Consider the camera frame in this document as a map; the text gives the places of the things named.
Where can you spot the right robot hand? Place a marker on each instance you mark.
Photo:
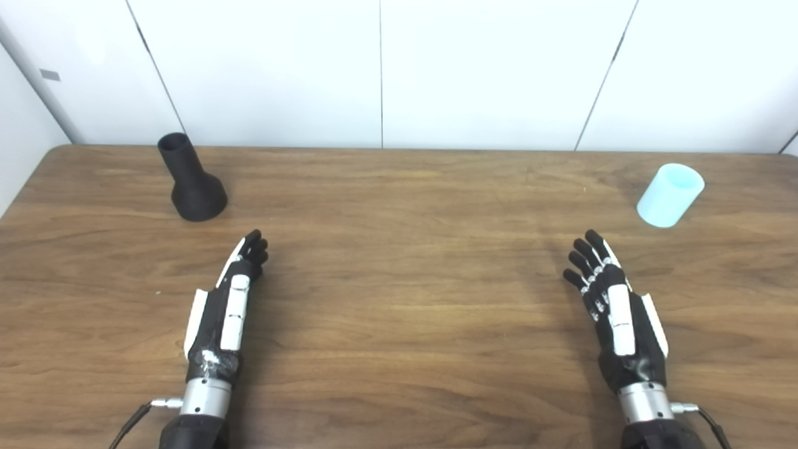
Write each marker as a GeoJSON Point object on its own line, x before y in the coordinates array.
{"type": "Point", "coordinates": [621, 318]}

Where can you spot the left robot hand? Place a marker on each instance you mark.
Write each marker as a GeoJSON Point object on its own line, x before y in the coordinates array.
{"type": "Point", "coordinates": [234, 308]}

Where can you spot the black nozzle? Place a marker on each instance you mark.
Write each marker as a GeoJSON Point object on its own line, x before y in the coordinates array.
{"type": "Point", "coordinates": [194, 187]}

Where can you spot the light blue cylinder cup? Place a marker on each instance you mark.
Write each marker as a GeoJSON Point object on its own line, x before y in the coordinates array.
{"type": "Point", "coordinates": [668, 196]}

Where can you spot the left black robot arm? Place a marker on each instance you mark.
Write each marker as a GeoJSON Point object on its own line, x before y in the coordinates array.
{"type": "Point", "coordinates": [202, 405]}

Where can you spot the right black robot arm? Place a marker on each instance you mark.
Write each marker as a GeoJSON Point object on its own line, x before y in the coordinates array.
{"type": "Point", "coordinates": [648, 411]}

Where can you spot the small grey wall label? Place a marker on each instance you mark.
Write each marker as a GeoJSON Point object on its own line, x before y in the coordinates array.
{"type": "Point", "coordinates": [50, 75]}

